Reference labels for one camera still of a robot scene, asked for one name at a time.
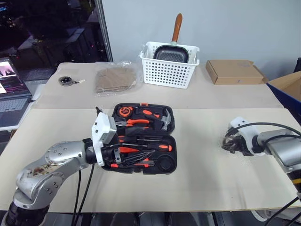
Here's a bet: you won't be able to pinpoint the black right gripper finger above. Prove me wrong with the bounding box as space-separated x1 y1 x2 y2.
222 140 239 155
223 129 241 142

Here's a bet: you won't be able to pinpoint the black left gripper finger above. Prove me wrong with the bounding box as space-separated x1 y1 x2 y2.
121 149 156 160
121 157 152 167

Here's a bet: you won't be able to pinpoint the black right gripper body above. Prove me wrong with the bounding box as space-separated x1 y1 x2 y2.
231 133 255 157

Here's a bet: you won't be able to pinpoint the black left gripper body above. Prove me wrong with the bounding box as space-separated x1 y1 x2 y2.
101 140 123 168

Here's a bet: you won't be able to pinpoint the black plastic tool case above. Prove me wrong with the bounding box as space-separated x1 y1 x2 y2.
101 103 178 175

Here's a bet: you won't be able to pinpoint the orange black tape measure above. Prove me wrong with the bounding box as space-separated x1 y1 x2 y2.
118 106 134 117

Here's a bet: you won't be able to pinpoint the flat brown cardboard box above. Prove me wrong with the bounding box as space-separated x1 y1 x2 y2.
205 59 269 85

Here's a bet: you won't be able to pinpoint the blue bin with cardboard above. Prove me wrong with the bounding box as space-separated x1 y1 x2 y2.
267 70 301 116

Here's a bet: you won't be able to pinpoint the plastic bag of brown sheets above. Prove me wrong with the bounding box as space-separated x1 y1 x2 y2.
94 61 142 97

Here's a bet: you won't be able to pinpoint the small black round reel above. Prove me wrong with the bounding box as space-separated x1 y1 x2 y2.
58 75 86 87

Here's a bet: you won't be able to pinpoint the white perforated plastic basket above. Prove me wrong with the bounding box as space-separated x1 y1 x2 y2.
139 41 200 90

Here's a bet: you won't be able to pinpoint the black chair back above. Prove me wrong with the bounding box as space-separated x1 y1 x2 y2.
293 57 301 75

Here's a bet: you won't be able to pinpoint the open laptop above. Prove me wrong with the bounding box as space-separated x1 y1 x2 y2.
0 56 33 131

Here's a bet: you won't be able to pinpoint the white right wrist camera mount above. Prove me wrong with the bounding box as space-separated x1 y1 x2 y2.
229 116 267 157

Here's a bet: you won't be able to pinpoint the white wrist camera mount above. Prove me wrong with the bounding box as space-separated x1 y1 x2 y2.
91 112 119 167
229 116 267 157

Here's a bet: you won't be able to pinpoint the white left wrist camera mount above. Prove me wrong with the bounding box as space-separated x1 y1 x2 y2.
91 112 119 167

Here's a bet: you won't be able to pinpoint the orange handled pliers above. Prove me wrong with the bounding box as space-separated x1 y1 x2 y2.
115 118 151 133

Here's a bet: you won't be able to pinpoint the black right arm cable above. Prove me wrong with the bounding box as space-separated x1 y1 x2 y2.
226 121 301 226

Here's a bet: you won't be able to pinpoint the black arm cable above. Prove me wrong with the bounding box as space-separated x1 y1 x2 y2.
226 121 301 226
71 106 102 226

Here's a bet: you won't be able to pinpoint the claw hammer orange black handle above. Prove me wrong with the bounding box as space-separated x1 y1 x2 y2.
135 108 173 131

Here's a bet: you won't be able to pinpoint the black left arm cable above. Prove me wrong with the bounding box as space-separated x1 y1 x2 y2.
71 106 102 226

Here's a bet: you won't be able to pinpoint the square pan with wooden handle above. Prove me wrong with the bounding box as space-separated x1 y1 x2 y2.
153 13 189 64

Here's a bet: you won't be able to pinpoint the grey window frame post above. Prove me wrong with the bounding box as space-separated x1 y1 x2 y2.
94 0 113 62

